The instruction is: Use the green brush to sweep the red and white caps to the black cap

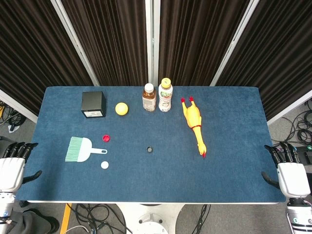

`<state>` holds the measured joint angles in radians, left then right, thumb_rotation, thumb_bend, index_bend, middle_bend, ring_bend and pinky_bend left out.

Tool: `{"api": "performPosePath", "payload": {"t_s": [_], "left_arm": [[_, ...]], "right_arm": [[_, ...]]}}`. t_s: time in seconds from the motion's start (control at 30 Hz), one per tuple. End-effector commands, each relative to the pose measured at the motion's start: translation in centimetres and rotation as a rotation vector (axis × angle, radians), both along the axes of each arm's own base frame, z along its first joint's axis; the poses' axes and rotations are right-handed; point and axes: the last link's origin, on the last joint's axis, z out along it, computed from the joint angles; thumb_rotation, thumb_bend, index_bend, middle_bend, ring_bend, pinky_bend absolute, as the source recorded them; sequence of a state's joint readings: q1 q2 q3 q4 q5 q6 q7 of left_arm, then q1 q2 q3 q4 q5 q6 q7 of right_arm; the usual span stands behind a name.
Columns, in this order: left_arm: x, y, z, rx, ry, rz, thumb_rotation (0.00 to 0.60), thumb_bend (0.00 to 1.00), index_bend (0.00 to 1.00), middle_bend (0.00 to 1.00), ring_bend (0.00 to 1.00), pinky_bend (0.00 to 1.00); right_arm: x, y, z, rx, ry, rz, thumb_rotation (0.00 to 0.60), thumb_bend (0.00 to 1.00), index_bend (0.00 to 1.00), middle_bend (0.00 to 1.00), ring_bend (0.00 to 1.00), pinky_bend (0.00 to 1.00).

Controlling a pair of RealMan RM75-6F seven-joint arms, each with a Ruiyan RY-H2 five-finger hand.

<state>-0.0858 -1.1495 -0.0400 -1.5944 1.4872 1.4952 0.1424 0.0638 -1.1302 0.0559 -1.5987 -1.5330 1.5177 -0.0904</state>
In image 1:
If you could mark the small pale green broom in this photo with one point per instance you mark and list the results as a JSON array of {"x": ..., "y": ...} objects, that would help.
[{"x": 83, "y": 150}]

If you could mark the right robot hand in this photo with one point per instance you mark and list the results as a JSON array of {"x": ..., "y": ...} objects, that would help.
[{"x": 292, "y": 179}]

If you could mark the white partition frame post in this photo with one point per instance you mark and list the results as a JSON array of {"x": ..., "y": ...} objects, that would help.
[
  {"x": 290, "y": 108},
  {"x": 17, "y": 107},
  {"x": 149, "y": 48},
  {"x": 234, "y": 41},
  {"x": 76, "y": 41}
]

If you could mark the red bottle cap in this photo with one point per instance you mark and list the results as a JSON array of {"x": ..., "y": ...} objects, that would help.
[{"x": 106, "y": 138}]

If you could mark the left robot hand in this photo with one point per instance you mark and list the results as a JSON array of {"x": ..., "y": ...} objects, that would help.
[{"x": 11, "y": 173}]

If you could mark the yellow rubber chicken toy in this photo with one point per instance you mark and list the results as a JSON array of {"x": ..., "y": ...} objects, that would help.
[{"x": 193, "y": 114}]

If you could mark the blue table mat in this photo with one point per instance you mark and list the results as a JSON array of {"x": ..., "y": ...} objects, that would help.
[{"x": 170, "y": 175}]

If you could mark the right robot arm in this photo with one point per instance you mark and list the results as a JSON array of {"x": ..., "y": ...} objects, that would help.
[{"x": 299, "y": 217}]

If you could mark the amber tea bottle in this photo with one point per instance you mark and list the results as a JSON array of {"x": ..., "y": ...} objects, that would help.
[{"x": 149, "y": 100}]

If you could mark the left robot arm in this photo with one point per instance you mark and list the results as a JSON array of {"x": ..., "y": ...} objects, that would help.
[{"x": 5, "y": 204}]

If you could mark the dark pleated partition panel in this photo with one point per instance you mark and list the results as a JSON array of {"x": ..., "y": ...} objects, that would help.
[
  {"x": 280, "y": 48},
  {"x": 109, "y": 36},
  {"x": 195, "y": 36},
  {"x": 29, "y": 48}
]

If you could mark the black cloth bag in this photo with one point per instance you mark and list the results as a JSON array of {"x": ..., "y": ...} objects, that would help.
[{"x": 36, "y": 221}]

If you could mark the black floor device box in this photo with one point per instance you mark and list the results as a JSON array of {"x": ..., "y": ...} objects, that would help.
[{"x": 304, "y": 154}]

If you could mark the black bottle cap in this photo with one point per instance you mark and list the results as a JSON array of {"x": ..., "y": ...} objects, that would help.
[{"x": 149, "y": 149}]

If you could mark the yellow ball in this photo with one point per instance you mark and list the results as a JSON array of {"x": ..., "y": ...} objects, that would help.
[{"x": 121, "y": 108}]

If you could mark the yellow floor tape strip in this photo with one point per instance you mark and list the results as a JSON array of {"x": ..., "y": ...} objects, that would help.
[{"x": 65, "y": 219}]

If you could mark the white table base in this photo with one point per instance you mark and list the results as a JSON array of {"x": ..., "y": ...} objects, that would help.
[{"x": 151, "y": 219}]

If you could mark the white drink bottle yellow cap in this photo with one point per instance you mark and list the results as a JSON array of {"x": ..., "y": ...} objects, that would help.
[{"x": 165, "y": 97}]

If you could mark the black cardboard box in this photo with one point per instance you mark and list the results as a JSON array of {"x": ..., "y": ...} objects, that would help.
[{"x": 93, "y": 104}]

